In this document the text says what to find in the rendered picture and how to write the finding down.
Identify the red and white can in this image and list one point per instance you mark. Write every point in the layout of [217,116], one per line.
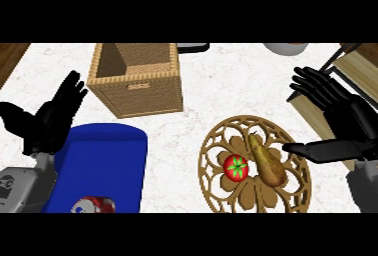
[93,205]

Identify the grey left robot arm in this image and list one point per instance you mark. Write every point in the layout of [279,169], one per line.
[24,186]

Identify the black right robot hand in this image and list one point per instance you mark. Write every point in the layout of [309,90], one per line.
[344,113]

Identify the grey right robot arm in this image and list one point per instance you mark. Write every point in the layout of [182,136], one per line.
[363,186]

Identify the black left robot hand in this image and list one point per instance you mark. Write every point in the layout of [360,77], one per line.
[49,121]

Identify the grey round bowl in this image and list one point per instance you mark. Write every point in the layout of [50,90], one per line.
[287,48]

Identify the round wooden cutout placemat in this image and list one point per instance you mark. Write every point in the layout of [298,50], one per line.
[290,186]

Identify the blue rounded container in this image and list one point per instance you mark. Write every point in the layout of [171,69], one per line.
[98,166]

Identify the brown pear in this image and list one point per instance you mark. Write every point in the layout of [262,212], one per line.
[266,163]

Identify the dark grey appliance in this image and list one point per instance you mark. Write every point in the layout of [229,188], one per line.
[192,47]

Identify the red tomato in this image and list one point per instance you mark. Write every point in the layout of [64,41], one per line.
[236,168]

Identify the wicker basket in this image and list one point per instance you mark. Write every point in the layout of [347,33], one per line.
[137,83]

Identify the brown wooden cabinet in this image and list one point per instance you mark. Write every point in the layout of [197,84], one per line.
[9,60]

